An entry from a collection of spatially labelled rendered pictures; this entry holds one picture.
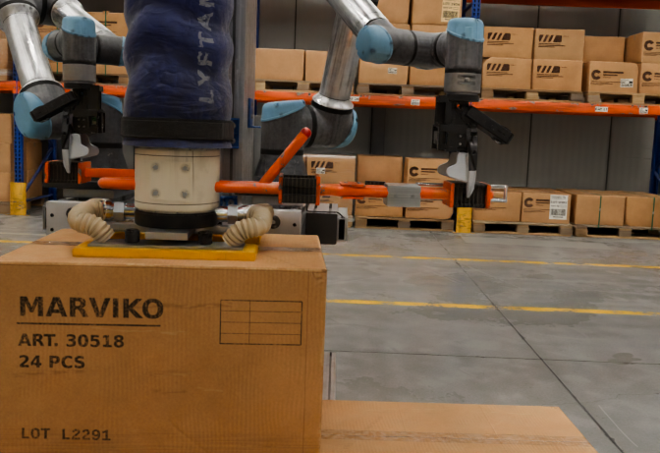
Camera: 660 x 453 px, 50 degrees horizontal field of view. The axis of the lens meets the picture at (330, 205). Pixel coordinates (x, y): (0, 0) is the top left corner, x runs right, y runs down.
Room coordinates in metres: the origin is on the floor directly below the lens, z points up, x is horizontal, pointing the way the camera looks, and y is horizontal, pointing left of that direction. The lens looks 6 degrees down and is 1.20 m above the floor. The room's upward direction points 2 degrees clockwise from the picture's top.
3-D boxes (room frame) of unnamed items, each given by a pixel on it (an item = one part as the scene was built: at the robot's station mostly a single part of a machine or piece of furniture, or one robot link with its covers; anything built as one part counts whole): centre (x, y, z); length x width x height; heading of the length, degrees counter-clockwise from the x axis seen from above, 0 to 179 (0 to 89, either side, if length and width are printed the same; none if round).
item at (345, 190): (1.57, 0.13, 1.07); 0.93 x 0.30 x 0.04; 93
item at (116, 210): (1.44, 0.31, 1.01); 0.34 x 0.25 x 0.06; 93
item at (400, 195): (1.46, -0.15, 1.07); 0.07 x 0.07 x 0.04; 3
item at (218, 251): (1.34, 0.31, 0.97); 0.34 x 0.10 x 0.05; 93
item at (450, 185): (1.47, -0.28, 1.07); 0.08 x 0.07 x 0.05; 93
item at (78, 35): (1.69, 0.61, 1.38); 0.09 x 0.08 x 0.11; 42
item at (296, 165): (1.91, 0.14, 1.09); 0.15 x 0.15 x 0.10
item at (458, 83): (1.47, -0.26, 1.30); 0.08 x 0.08 x 0.05
